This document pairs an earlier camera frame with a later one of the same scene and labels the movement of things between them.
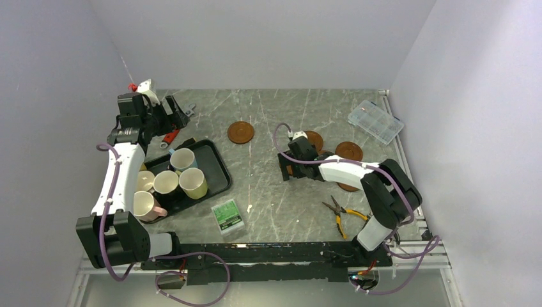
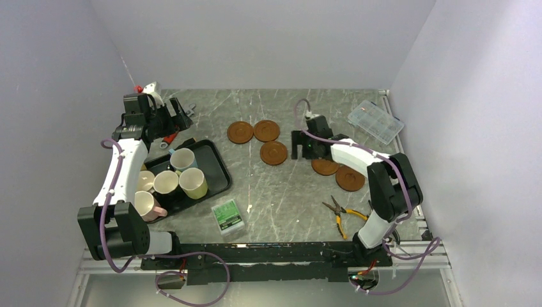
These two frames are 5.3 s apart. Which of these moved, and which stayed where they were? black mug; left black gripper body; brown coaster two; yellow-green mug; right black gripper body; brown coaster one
Moved: brown coaster two; right black gripper body
Stayed: left black gripper body; brown coaster one; yellow-green mug; black mug
